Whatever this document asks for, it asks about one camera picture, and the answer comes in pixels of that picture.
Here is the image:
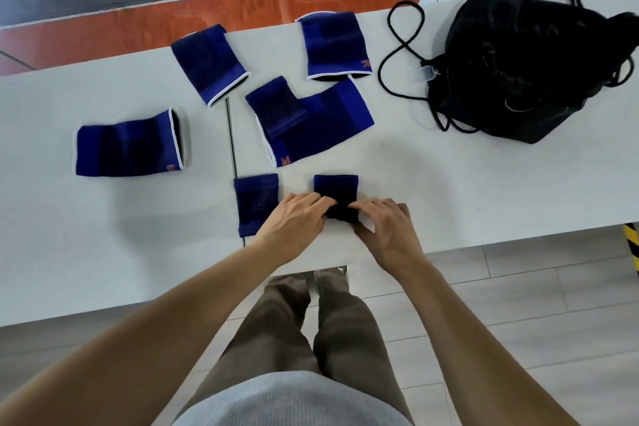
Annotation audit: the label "person's right hand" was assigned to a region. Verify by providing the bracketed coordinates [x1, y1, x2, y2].
[347, 197, 426, 275]

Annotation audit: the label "person's left hand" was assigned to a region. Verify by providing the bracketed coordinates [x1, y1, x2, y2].
[254, 192, 338, 268]

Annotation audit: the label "blue angled ankle support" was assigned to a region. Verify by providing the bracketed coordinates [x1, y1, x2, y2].
[245, 75, 375, 169]

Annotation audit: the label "person's grey shirt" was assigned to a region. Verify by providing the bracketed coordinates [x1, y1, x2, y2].
[171, 371, 415, 426]

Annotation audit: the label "black drawstring bag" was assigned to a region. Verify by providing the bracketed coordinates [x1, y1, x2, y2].
[426, 0, 639, 145]

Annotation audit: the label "blue knee support sleeve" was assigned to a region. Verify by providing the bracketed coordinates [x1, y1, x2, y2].
[74, 107, 189, 178]

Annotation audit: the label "blue elbow support sleeve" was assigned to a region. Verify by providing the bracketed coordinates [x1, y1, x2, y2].
[170, 24, 250, 108]

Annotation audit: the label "person's right forearm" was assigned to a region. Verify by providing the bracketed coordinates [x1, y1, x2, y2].
[394, 253, 582, 426]

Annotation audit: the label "black drawstring cord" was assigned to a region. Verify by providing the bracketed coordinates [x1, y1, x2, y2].
[377, 1, 481, 135]

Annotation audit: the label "clear plastic tag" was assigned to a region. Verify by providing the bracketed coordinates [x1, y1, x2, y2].
[406, 64, 441, 88]

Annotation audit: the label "person's left forearm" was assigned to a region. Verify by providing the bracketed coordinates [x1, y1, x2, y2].
[0, 240, 280, 426]

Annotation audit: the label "yellow black hazard tape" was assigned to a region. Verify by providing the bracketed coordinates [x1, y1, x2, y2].
[623, 222, 639, 273]

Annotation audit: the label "blue support sleeve black lining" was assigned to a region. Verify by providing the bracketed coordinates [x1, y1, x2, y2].
[295, 11, 374, 82]

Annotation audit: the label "small blue wristband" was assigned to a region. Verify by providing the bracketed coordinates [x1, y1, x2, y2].
[233, 173, 281, 238]

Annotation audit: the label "dark blue wristband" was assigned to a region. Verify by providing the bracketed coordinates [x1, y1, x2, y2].
[313, 173, 360, 225]

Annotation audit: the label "person's brown trousers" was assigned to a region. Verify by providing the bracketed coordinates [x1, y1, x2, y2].
[189, 268, 415, 426]

